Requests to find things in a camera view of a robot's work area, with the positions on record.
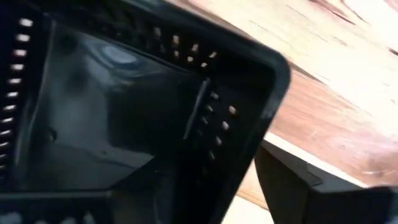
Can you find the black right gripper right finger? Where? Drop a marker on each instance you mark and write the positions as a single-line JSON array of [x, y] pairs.
[[326, 205]]

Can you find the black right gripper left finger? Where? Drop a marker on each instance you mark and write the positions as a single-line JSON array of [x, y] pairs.
[[146, 199]]

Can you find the black perforated plastic basket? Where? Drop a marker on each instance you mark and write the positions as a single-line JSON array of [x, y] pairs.
[[93, 109]]

